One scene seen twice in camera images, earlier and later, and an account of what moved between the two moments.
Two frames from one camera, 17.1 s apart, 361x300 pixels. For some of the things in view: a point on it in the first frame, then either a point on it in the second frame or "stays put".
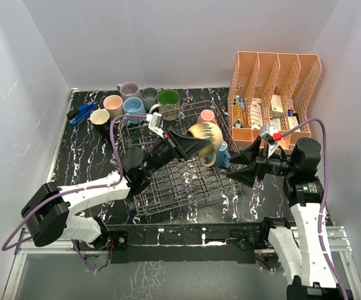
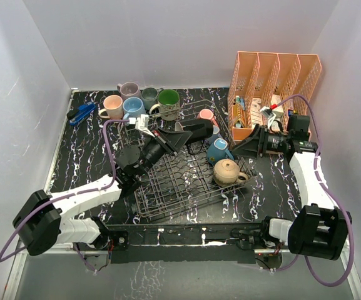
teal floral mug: [223, 155] stays put
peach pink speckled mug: [114, 104] stays put
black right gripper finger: [249, 154] to [253, 145]
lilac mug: [129, 89] stays put
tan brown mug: [209, 131] to [226, 173]
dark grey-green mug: [149, 97] stays put
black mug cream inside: [99, 120] to [178, 127]
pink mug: [206, 115] stays put
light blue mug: [133, 105] stays put
